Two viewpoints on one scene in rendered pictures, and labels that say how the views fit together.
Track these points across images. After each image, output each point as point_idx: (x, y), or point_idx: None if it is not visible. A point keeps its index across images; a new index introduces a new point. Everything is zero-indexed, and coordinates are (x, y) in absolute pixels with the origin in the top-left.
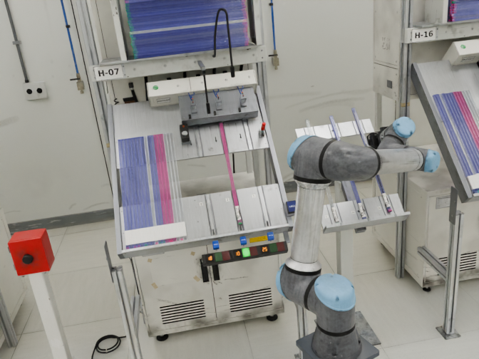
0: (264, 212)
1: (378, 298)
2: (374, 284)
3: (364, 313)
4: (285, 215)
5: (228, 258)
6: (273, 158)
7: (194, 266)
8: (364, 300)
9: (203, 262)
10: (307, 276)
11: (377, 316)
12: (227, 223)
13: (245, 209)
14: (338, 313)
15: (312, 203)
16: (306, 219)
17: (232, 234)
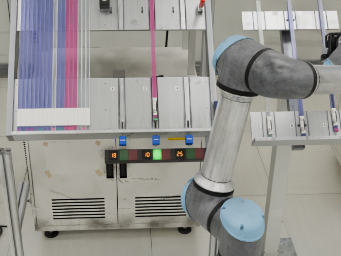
0: (186, 109)
1: (316, 225)
2: (316, 209)
3: (295, 242)
4: (211, 117)
5: (135, 159)
6: (208, 44)
7: (97, 158)
8: (299, 226)
9: (105, 159)
10: (215, 197)
11: (309, 247)
12: (139, 116)
13: (164, 102)
14: (241, 243)
15: (233, 116)
16: (224, 133)
17: (143, 131)
